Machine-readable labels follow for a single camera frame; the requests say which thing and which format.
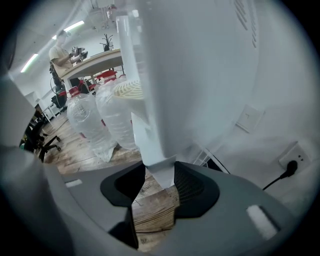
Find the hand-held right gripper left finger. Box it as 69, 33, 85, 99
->
99, 161, 147, 251

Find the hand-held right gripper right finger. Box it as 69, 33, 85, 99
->
173, 161, 221, 219

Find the white water dispenser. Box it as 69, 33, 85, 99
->
116, 0, 261, 176

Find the black swivel office chair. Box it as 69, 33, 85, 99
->
19, 119, 62, 163

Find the light wooden table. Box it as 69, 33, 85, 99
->
61, 48, 125, 86

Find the black branch ornament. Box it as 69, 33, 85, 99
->
99, 33, 115, 52

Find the white wall plate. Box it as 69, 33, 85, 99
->
236, 104, 265, 133

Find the white wall socket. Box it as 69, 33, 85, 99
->
278, 143, 312, 173

